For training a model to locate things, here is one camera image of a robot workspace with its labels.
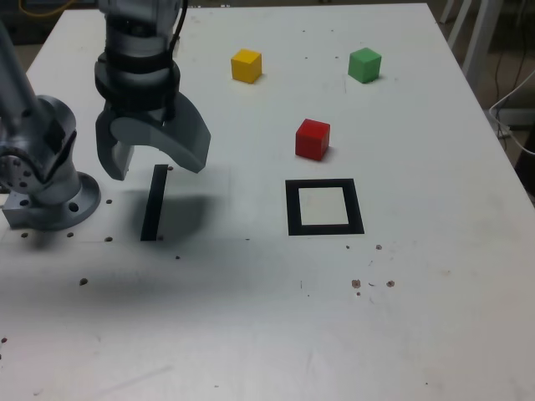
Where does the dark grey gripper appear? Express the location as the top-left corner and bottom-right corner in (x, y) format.
(94, 92), (212, 182)

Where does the yellow cube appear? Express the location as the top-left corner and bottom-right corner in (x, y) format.
(230, 48), (263, 84)

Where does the red cube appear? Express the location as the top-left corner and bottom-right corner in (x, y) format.
(294, 118), (332, 161)

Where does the green cube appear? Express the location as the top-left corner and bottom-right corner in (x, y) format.
(347, 47), (383, 85)

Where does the black tape square outline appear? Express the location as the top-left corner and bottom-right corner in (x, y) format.
(284, 178), (365, 237)

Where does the black tape strip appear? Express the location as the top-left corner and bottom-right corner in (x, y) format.
(140, 164), (170, 242)

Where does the white furniture leg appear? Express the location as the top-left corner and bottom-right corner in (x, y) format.
(447, 0), (472, 48)
(461, 0), (495, 84)
(438, 0), (457, 24)

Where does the yellow cable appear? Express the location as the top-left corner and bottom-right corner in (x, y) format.
(18, 0), (79, 18)

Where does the white cable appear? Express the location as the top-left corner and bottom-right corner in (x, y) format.
(487, 69), (535, 156)

